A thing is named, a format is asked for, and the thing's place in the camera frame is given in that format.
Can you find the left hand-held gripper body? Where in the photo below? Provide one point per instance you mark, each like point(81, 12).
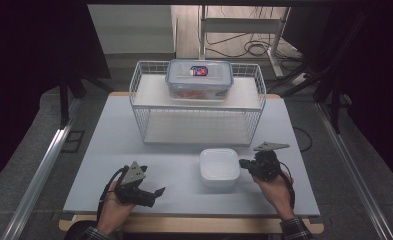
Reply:
point(132, 183)

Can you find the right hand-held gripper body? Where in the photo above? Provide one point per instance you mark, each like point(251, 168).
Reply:
point(267, 163)

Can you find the white lidded plastic container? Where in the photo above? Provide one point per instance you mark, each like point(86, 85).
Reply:
point(219, 166)

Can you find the clear container with blue clips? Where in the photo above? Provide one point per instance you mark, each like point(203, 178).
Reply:
point(199, 80)

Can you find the person's right hand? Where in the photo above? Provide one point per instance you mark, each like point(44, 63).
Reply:
point(277, 196)

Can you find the person's left hand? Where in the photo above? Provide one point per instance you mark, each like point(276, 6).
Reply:
point(114, 213)

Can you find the black metal stand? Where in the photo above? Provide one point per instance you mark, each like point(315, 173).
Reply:
point(334, 96)
point(65, 100)

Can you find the dark curtain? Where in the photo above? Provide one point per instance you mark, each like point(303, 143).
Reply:
point(20, 83)
point(384, 83)

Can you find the white cabinet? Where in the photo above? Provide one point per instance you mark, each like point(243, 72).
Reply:
point(130, 30)

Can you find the aluminium rail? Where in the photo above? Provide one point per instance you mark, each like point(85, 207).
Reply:
point(354, 173)
point(34, 186)

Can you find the white metal desk frame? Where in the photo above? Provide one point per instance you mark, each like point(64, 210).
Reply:
point(240, 25)

